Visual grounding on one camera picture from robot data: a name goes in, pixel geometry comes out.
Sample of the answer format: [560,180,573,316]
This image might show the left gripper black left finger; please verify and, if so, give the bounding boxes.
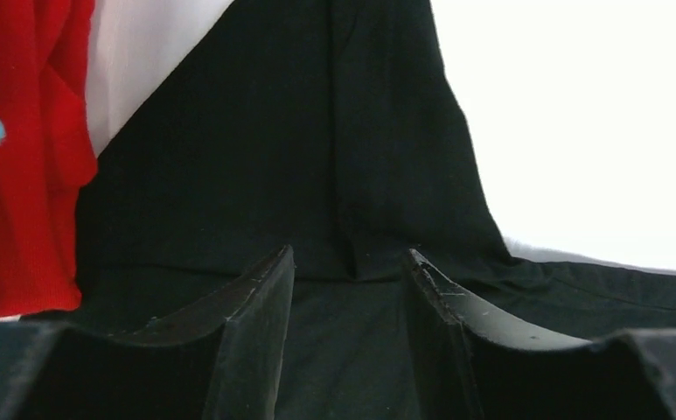
[0,246,295,419]

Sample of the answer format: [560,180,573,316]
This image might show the folded red t-shirt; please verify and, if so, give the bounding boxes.
[0,1,97,317]

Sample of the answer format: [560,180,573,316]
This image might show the black t-shirt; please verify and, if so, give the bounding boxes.
[21,0,676,420]

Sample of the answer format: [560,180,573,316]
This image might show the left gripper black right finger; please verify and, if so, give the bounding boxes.
[402,250,676,419]

